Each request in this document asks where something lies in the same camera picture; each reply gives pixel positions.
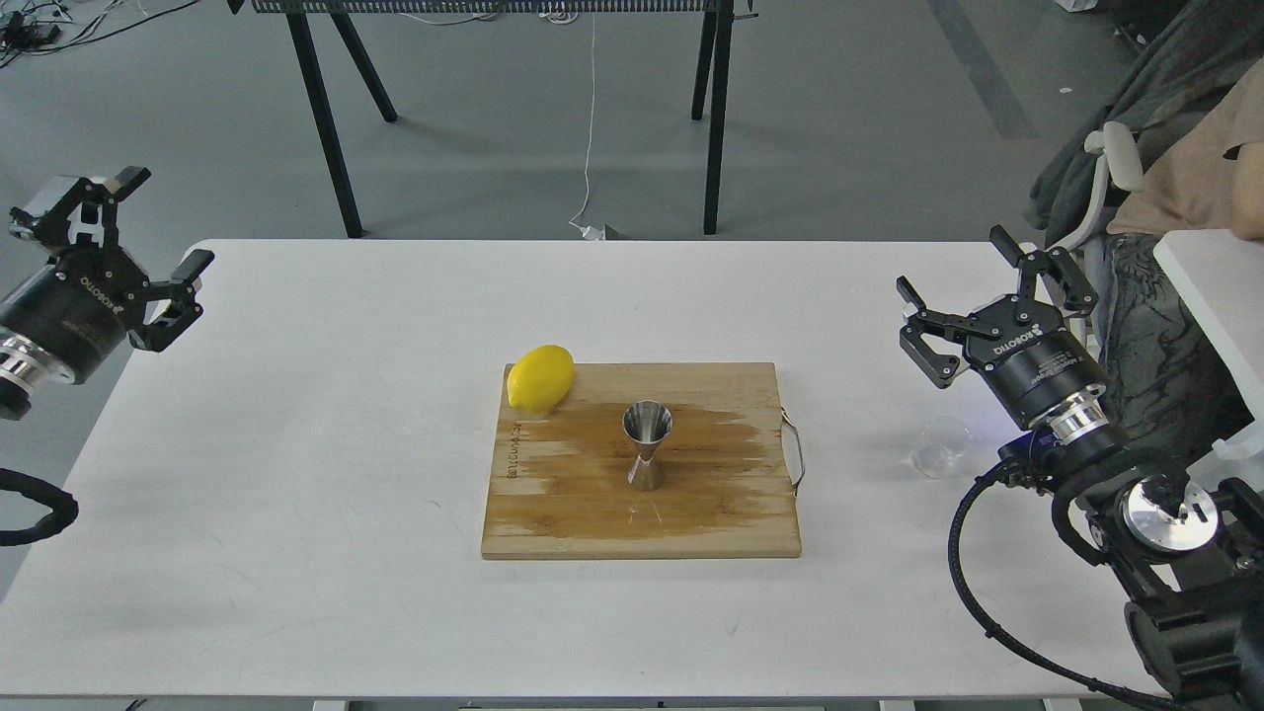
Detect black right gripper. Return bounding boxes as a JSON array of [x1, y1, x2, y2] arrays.
[[896, 224, 1112, 428]]

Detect person in tan shirt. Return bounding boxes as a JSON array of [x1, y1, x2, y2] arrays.
[[1090, 63, 1263, 466]]

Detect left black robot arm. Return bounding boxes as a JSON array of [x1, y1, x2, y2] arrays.
[[3, 164, 215, 423]]

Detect white cable on floor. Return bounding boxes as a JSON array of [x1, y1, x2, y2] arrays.
[[568, 10, 608, 240]]

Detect grey jacket on chair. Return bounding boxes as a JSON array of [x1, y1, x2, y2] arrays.
[[1026, 1, 1263, 243]]

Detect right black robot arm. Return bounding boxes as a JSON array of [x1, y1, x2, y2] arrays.
[[897, 225, 1263, 710]]

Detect steel double jigger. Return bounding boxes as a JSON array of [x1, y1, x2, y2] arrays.
[[622, 400, 672, 492]]

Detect white side table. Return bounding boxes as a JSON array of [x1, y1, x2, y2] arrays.
[[1154, 230, 1263, 461]]

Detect yellow lemon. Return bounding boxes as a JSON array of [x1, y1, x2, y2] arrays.
[[506, 344, 575, 414]]

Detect white office chair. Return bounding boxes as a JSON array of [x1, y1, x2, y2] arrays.
[[1040, 120, 1144, 266]]

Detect black cables on floor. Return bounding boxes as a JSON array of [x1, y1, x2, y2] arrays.
[[0, 0, 204, 70]]

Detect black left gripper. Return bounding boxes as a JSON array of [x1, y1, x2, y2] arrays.
[[3, 166, 215, 386]]

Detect clear glass measuring cup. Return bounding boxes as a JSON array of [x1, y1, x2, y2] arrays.
[[910, 416, 975, 479]]

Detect wooden cutting board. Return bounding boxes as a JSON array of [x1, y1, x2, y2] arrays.
[[480, 361, 801, 560]]

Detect black metal table frame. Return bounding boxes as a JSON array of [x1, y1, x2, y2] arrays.
[[228, 1, 757, 239]]

